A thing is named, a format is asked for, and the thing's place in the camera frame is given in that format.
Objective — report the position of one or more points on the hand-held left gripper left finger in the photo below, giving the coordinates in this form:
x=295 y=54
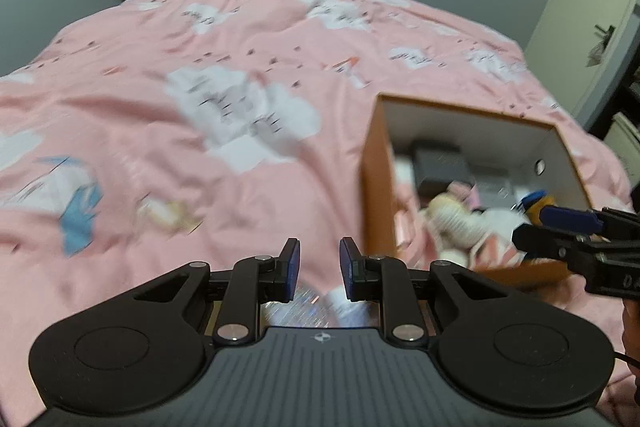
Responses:
x=294 y=269

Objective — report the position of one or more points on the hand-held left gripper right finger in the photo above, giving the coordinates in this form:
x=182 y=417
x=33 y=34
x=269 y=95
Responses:
x=346 y=269

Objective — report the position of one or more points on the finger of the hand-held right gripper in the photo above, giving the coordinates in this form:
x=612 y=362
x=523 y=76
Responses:
x=570 y=218
x=545 y=242

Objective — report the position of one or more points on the shiny silver packet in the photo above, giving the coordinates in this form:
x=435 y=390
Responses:
x=305 y=307

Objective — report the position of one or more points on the blue and yellow duck plush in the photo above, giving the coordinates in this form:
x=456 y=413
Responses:
x=532 y=203

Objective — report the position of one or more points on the orange cardboard box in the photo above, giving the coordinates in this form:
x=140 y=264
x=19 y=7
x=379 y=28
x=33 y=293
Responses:
x=380 y=187

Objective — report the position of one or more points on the crocheted bunny doll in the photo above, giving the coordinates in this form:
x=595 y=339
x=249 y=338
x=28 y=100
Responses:
x=450 y=214

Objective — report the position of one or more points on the grey box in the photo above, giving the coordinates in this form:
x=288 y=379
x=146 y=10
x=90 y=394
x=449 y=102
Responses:
x=440 y=162

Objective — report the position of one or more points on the person's right forearm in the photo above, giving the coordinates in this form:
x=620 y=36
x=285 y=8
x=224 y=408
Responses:
x=631 y=332

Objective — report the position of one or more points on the dark shelf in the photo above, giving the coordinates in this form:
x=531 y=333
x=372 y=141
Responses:
x=620 y=127

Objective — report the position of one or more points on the hanging door charm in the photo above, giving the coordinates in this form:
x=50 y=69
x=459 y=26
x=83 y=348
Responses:
x=595 y=54

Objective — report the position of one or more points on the cream door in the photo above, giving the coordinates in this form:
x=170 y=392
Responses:
x=575 y=7

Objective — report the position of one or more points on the pink cloud-print blanket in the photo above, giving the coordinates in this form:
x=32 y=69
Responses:
x=175 y=32

